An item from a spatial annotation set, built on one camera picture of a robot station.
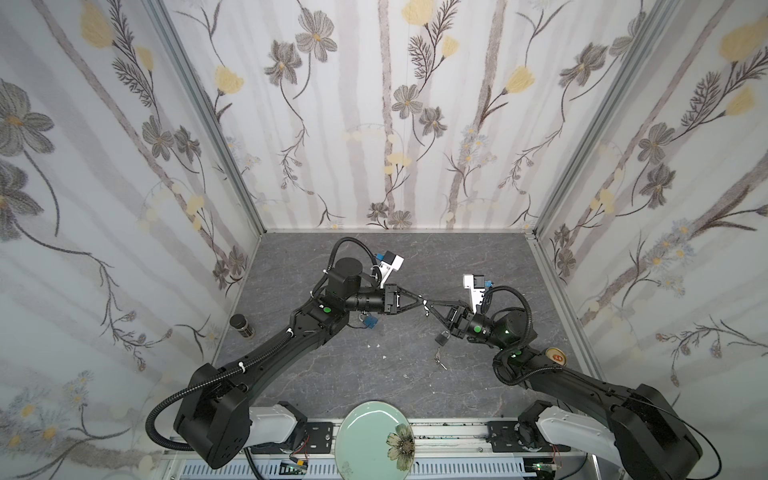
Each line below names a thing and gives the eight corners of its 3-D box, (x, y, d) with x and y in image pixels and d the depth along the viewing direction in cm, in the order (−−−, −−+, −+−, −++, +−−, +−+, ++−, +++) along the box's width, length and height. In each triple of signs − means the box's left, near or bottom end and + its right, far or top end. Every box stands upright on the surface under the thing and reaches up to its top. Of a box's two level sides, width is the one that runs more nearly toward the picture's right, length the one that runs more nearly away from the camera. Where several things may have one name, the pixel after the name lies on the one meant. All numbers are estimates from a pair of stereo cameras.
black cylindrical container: (240, 340, 93) (227, 325, 85) (244, 328, 96) (231, 313, 88) (254, 340, 93) (241, 325, 85) (257, 329, 96) (246, 313, 88)
